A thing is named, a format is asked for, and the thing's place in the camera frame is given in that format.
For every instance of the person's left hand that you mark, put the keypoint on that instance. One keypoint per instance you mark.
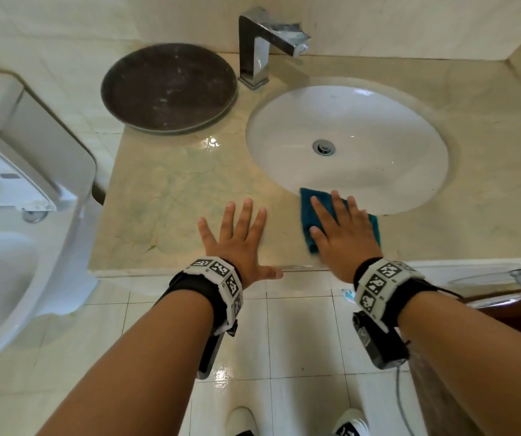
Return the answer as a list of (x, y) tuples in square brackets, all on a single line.
[(237, 249)]

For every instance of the teal cleaning cloth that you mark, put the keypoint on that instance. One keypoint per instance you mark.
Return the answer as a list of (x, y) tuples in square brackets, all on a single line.
[(308, 217)]

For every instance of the chrome faucet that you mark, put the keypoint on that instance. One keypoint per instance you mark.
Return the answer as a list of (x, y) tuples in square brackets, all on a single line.
[(253, 54)]

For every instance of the person's right shoe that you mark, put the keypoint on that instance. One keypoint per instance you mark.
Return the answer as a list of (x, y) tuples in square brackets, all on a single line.
[(351, 422)]

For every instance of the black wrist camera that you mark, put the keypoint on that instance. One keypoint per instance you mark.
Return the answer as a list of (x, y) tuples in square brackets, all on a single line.
[(210, 354), (383, 345)]

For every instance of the person's right hand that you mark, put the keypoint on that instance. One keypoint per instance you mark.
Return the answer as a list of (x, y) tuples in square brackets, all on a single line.
[(351, 245)]

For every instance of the white toilet tank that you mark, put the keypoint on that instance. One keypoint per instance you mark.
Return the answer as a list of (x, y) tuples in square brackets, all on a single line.
[(47, 136)]

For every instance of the person's left forearm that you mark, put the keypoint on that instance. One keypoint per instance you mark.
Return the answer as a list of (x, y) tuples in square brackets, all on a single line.
[(142, 372)]

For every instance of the right marker wristband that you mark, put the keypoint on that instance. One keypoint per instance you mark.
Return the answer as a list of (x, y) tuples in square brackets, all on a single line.
[(383, 286)]

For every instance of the small white blue bottle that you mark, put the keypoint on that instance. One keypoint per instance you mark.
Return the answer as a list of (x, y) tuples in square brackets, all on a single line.
[(347, 294)]

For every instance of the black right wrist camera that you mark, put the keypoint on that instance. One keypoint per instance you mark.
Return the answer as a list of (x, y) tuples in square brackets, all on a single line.
[(383, 345)]

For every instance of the white toilet bowl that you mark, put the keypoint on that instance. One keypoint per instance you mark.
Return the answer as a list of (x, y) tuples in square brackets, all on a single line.
[(6, 276)]

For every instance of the white ceramic sink basin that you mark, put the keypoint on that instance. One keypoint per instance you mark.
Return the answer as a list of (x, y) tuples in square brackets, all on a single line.
[(355, 122)]

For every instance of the grey stone door jamb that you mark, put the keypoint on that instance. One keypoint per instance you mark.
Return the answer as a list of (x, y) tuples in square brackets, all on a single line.
[(437, 395)]

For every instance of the left marker wristband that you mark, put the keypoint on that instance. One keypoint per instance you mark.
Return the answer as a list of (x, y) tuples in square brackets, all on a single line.
[(215, 286)]

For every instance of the chrome sink drain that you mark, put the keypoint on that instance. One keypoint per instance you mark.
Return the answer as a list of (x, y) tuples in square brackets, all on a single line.
[(324, 147)]

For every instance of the person's shoe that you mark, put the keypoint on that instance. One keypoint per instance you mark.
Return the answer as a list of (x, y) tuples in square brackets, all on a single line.
[(351, 422), (241, 422)]

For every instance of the round dark brown tray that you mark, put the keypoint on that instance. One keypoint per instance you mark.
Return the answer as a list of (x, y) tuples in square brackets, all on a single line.
[(169, 86)]

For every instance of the person's right forearm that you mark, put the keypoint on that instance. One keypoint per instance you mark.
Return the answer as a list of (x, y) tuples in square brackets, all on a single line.
[(483, 367)]

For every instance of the white toilet seat lid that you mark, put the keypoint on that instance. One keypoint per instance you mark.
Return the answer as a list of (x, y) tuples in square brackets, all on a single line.
[(1, 177)]

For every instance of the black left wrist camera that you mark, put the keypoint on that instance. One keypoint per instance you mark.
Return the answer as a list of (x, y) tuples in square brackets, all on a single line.
[(210, 354)]

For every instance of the marker wristband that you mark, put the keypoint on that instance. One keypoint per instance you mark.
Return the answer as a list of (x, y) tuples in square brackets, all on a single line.
[(215, 286), (383, 286)]

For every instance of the person's left shoe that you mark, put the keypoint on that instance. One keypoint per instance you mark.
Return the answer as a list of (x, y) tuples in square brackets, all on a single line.
[(241, 422)]

